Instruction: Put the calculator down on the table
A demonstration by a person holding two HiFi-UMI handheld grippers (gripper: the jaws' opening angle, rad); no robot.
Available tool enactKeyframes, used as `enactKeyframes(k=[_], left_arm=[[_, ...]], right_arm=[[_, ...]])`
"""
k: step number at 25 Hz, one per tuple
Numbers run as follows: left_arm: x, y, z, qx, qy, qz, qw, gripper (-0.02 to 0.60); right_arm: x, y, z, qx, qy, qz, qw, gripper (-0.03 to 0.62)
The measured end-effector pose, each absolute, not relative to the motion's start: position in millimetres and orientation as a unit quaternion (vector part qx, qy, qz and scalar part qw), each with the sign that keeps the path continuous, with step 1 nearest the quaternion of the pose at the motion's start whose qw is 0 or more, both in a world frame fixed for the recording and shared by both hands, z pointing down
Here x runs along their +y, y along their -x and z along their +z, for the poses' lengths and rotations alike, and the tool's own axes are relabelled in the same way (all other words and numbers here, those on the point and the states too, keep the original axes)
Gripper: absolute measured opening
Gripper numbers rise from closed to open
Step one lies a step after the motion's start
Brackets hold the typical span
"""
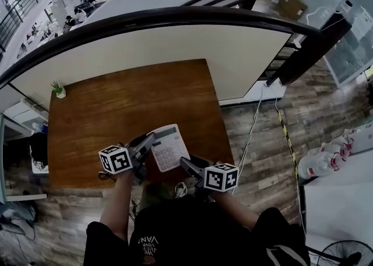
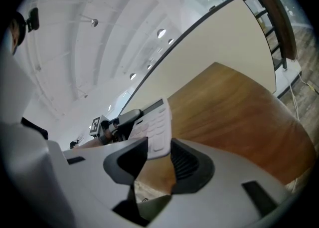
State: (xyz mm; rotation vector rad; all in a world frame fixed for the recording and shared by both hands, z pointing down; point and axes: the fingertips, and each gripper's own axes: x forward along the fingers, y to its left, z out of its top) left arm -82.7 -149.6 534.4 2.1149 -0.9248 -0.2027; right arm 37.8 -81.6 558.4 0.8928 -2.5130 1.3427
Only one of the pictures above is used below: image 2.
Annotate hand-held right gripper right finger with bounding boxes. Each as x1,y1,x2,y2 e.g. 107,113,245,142
170,138,216,195

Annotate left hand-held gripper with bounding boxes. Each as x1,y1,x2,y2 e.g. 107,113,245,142
89,109,142,146

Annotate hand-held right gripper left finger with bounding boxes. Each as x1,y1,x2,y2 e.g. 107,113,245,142
103,136,152,227

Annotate white calculator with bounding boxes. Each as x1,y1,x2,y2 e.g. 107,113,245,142
128,97,174,160

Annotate brown wooden table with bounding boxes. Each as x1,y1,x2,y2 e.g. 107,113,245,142
134,61,318,196

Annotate silver dome pendant lamp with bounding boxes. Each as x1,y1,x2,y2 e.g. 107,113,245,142
79,14,99,28

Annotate cream partition panel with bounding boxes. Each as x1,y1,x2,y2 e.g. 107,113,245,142
122,0,277,118

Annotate blue face mask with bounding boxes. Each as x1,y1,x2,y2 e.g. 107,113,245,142
9,34,21,56

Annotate person's head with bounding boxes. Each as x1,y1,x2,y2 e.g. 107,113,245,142
6,11,27,56

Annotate black stair railing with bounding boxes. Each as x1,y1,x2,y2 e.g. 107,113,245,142
244,0,288,71

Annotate wooden railing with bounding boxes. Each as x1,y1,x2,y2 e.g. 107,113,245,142
239,0,299,61

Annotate white floor cable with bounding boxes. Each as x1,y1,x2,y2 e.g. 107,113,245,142
284,71,300,121

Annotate black head-mounted camera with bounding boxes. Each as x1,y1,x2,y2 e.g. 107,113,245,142
25,7,40,33

